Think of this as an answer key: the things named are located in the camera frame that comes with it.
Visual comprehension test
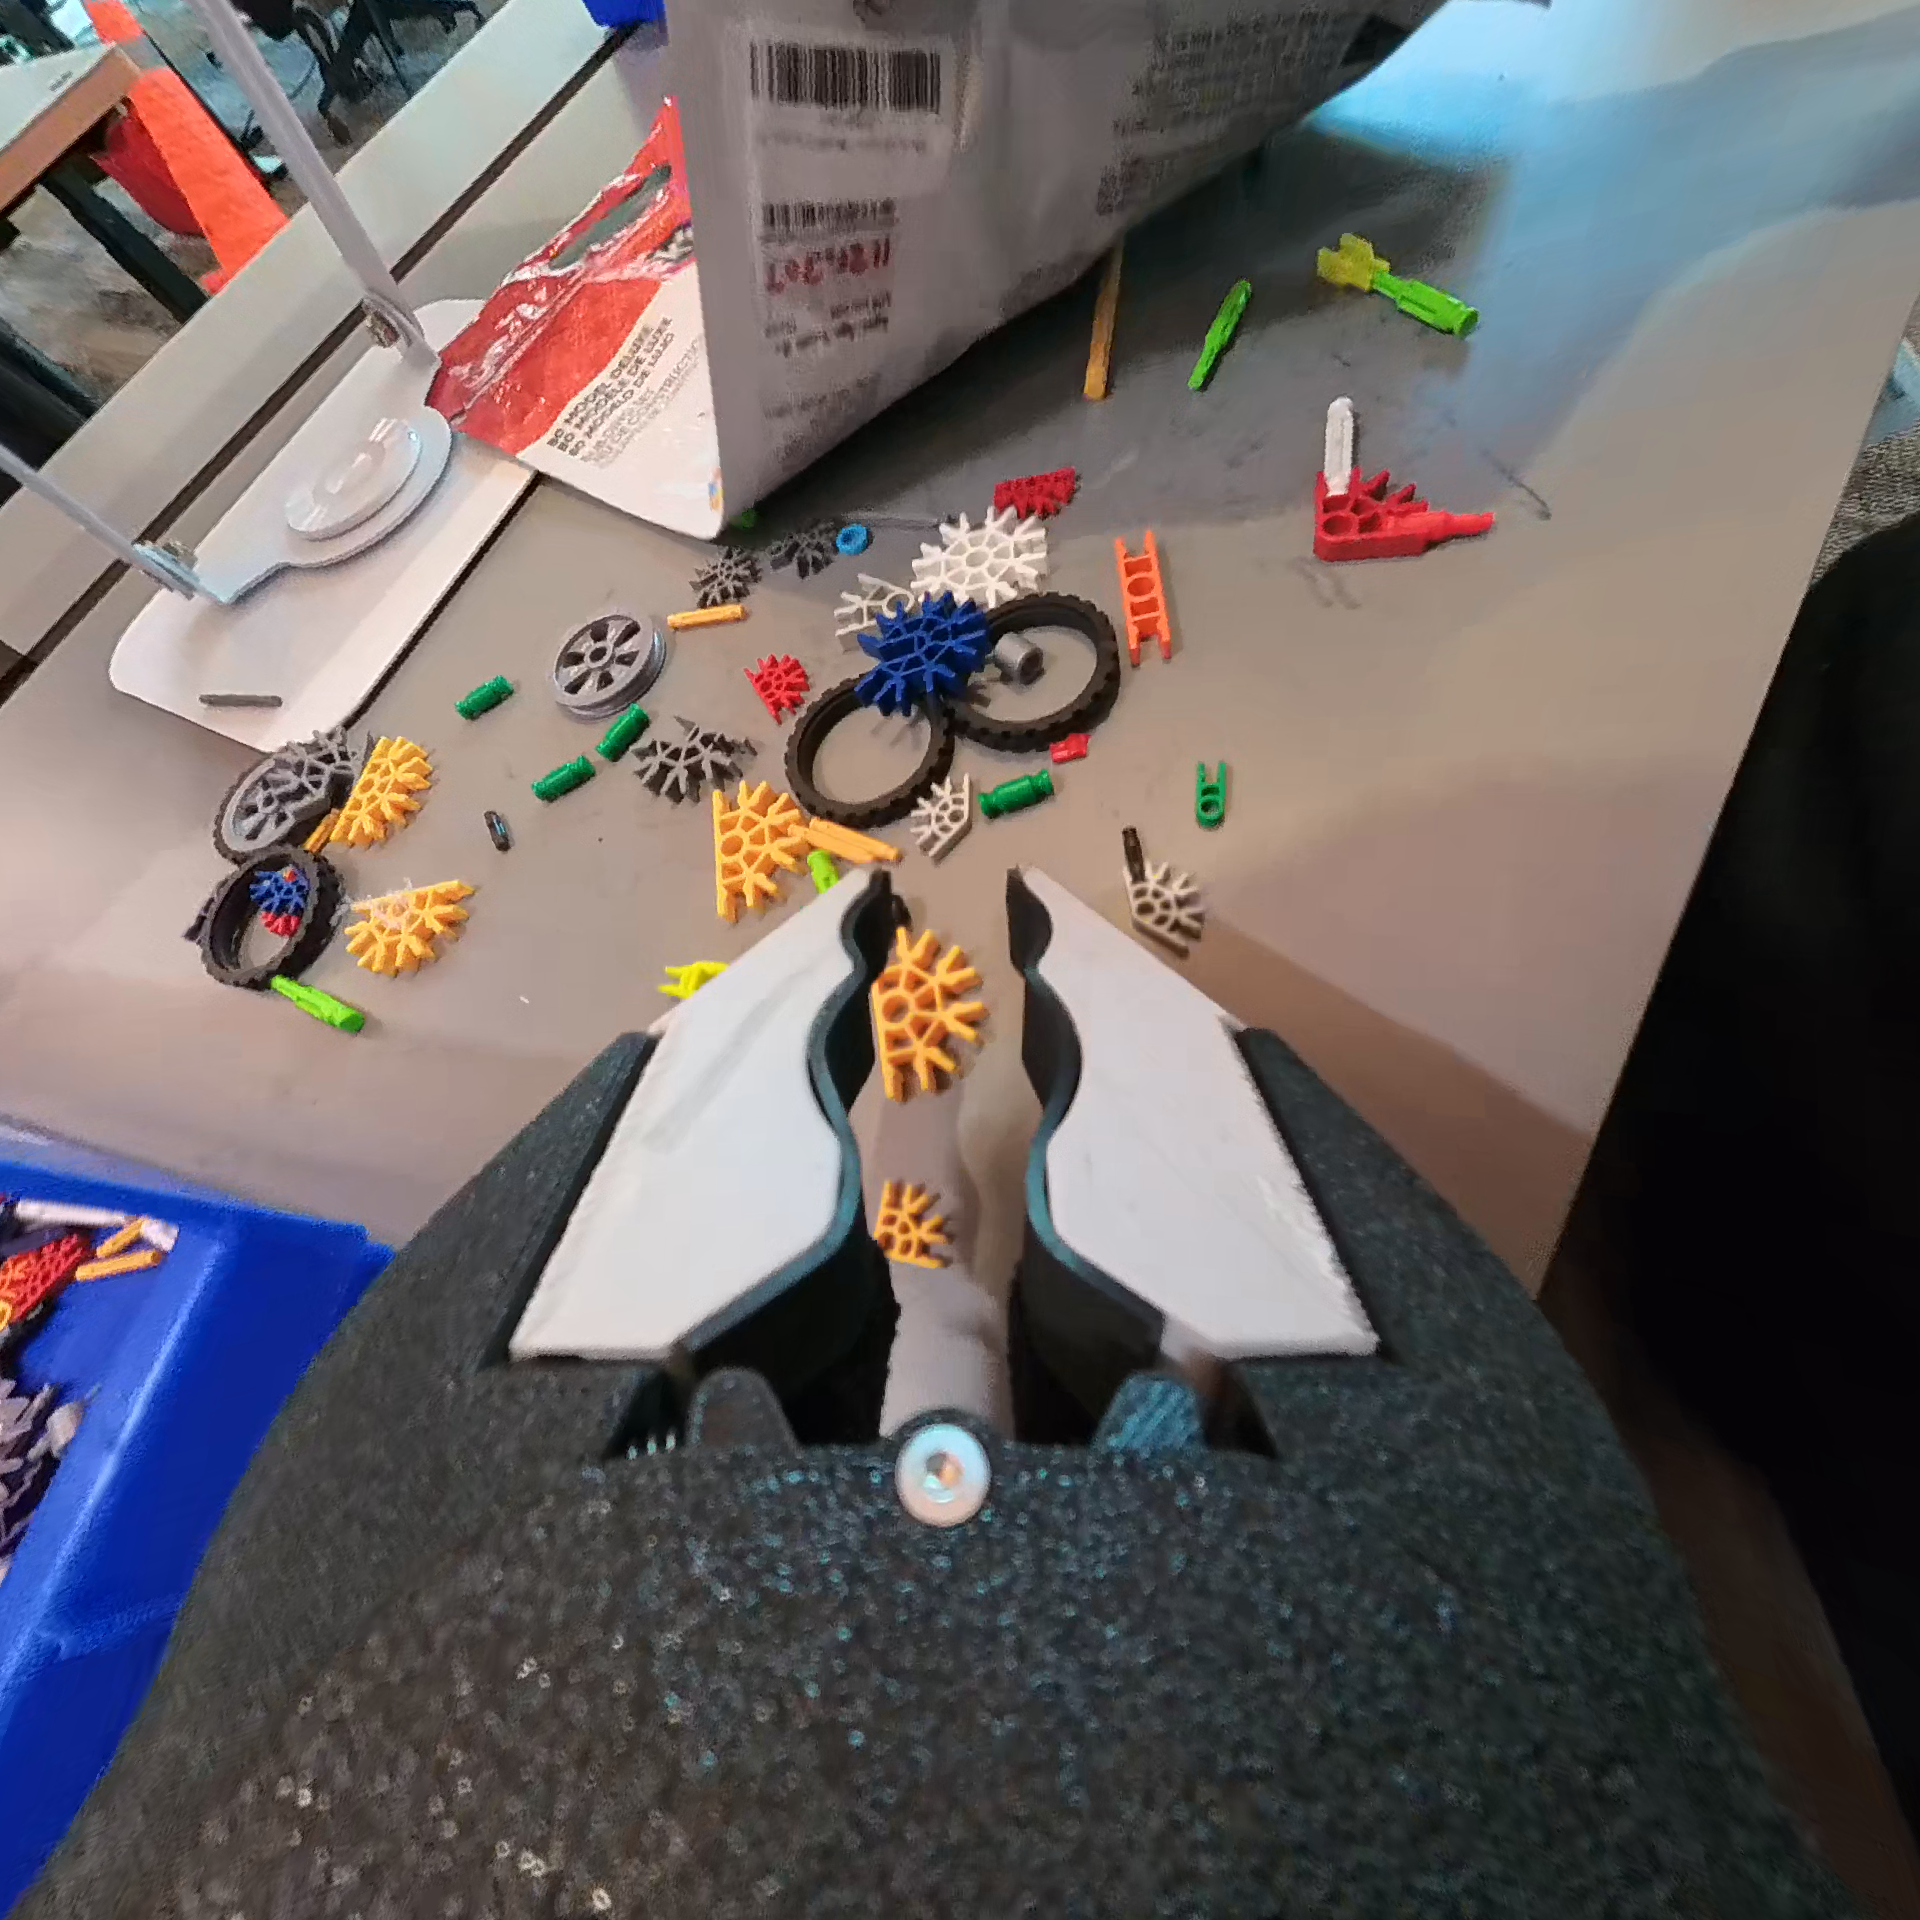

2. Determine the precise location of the black toy tyre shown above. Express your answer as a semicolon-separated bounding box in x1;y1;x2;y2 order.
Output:
943;592;1123;758
785;669;965;831
185;847;346;992

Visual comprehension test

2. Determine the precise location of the blue snowflake toy connector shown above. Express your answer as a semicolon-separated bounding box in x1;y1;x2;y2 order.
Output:
857;589;997;709

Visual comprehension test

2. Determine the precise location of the yellow half snowflake connector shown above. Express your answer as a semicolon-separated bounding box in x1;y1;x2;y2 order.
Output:
343;879;476;981

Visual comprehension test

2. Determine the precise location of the wooden side table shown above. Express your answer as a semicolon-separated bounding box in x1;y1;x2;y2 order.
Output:
0;44;212;323

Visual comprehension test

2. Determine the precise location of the black office chair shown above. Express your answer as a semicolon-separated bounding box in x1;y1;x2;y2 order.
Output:
1573;511;1920;1815

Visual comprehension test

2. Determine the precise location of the small yellow fan connector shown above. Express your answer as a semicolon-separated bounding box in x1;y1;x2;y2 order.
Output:
871;1179;957;1274

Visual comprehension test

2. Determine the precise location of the white base board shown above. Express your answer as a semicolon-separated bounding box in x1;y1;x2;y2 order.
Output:
107;301;537;752

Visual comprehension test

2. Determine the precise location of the grey fan connector with rod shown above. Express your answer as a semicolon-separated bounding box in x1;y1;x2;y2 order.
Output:
1123;831;1209;953

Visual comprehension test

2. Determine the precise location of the orange textured block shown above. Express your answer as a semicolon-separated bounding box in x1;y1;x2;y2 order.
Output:
81;0;290;294

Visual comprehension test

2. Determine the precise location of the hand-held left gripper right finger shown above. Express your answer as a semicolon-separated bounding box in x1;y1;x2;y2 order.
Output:
1006;866;1380;1431

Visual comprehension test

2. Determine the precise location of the white snowflake toy connector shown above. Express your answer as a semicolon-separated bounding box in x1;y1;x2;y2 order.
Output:
911;506;1051;611

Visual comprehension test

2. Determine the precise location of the large red fan connector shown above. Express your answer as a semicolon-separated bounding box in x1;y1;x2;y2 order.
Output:
1313;466;1499;565

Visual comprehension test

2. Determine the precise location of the grey spoked toy wheel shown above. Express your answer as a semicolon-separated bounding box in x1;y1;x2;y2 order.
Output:
549;611;670;720
212;734;370;866

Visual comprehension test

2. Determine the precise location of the yellow snowflake toy connector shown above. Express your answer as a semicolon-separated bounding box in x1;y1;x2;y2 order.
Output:
869;926;994;1105
708;782;820;926
308;733;437;854

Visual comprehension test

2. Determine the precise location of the pile of mixed toy pieces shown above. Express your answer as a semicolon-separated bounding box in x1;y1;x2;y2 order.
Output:
0;1192;183;1578

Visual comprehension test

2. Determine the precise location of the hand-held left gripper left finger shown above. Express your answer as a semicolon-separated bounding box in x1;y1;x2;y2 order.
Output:
508;868;904;1420

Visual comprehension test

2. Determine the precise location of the blue plastic bin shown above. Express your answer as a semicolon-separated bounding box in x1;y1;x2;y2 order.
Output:
0;1156;399;1906

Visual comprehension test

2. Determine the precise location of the orange ladder toy piece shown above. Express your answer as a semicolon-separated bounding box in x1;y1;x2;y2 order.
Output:
1114;531;1177;668

